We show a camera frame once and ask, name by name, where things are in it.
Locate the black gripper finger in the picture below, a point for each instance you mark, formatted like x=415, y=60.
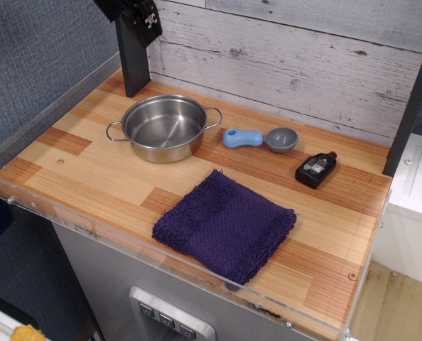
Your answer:
x=143, y=21
x=110, y=8

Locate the stainless steel pot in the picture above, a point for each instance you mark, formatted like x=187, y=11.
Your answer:
x=165, y=128

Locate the purple towel cloth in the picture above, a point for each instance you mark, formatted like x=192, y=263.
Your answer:
x=228, y=228

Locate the blue grey ice cream scoop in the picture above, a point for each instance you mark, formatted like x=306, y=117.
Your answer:
x=278, y=140

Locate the small black bottle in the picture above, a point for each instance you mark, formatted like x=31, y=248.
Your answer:
x=316, y=169

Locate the clear acrylic front guard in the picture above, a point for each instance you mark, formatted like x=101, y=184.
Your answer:
x=78, y=203

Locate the silver dispenser button panel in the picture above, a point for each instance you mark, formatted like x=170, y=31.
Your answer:
x=169, y=316

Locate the yellow tape object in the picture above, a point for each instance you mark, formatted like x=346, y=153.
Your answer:
x=27, y=333

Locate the white side cabinet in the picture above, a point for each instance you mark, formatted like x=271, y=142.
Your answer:
x=398, y=243

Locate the dark grey left post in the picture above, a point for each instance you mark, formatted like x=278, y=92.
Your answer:
x=134, y=60

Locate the dark grey post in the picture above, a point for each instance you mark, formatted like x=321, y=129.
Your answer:
x=134, y=60
x=405, y=127

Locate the dark grey right post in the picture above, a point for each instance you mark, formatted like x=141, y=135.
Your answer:
x=405, y=127

